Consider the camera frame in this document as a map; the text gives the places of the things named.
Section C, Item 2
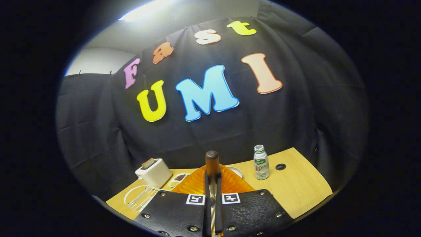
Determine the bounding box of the white toaster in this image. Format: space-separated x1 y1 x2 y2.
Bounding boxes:
135 158 173 189

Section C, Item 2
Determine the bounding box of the white divided bean dish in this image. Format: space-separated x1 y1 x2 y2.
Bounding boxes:
168 173 190 189

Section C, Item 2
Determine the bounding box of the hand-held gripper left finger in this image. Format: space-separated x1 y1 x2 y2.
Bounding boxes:
133 166 211 237

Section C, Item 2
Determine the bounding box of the wooden handle spoon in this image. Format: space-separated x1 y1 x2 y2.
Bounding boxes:
205 150 220 236

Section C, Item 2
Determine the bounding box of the white drink bottle green label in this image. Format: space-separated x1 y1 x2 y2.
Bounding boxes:
253 145 270 180

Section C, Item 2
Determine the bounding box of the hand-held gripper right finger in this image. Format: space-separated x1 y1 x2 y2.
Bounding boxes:
214 164 294 237

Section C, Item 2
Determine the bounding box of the grey round plate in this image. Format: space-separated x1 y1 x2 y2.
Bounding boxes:
227 166 243 179

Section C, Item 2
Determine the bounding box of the white wire dish rack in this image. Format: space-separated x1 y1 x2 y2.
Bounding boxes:
124 185 161 213

